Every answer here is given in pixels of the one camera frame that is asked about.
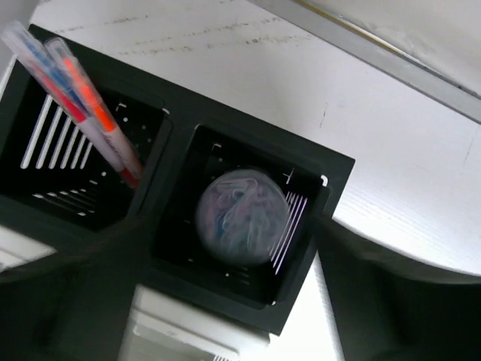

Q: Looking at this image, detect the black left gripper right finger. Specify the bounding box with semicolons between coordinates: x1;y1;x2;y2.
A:
311;217;480;360

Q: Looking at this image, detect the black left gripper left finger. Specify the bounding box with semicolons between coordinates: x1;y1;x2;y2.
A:
1;217;154;360

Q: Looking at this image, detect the red pen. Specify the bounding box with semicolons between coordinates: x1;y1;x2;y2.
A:
45;38;144;188
2;21;125;173

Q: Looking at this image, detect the blue pen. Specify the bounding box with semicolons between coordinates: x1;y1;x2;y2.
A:
20;31;90;115

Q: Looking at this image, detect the white slotted organizer box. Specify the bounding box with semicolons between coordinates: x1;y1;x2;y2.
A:
0;225;271;361

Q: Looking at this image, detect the black slotted organizer box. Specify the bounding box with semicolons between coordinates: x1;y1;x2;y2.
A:
1;42;355;335

